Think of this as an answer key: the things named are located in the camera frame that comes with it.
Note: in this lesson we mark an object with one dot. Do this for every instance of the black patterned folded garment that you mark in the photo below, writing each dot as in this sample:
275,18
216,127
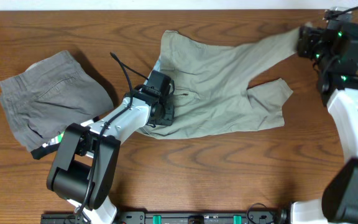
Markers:
47,148

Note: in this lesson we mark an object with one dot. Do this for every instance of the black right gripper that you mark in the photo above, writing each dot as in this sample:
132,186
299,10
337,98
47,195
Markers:
305,42

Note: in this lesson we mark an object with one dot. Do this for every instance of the folded grey shorts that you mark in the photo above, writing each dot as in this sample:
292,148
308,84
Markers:
50,95

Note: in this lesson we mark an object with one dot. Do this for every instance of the khaki green shorts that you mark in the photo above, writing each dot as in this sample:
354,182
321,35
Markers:
212,94

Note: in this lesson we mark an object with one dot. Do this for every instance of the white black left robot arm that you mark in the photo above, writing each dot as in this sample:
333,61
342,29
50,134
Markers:
83,169

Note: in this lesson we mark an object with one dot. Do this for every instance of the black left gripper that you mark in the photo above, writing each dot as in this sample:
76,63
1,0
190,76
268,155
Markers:
168,118

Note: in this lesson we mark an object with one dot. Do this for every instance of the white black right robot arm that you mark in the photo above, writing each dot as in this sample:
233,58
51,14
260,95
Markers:
334,50

